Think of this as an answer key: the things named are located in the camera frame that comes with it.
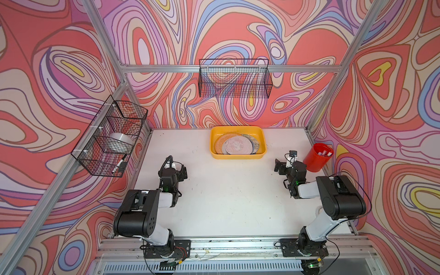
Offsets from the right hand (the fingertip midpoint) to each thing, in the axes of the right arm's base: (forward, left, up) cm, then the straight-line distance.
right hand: (284, 162), depth 97 cm
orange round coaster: (+22, +36, -2) cm, 42 cm away
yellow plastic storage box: (+24, +10, +2) cm, 26 cm away
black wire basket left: (+15, +90, +26) cm, 95 cm away
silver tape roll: (-7, +78, +30) cm, 84 cm away
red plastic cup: (+2, -20, +3) cm, 20 cm away
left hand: (-2, +62, +3) cm, 62 cm away
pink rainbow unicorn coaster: (+15, +26, -1) cm, 30 cm away
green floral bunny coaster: (+17, +14, -3) cm, 22 cm away
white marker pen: (-12, +80, +22) cm, 84 cm away
